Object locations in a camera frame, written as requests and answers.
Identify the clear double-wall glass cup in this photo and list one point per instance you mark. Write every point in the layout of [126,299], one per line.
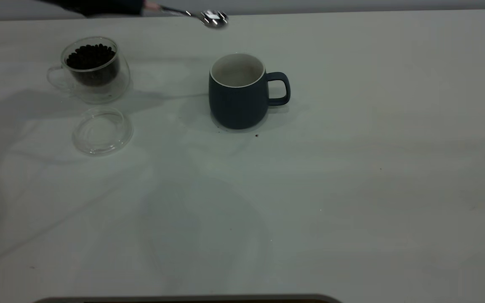
[99,95]

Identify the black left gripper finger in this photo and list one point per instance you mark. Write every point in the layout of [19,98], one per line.
[112,11]
[120,2]

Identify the dark grey ceramic mug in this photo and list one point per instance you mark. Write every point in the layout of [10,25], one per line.
[236,107]

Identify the clear round glass lid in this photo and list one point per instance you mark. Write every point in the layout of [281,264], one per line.
[101,139]

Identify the dark coffee beans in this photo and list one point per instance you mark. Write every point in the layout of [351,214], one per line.
[91,59]

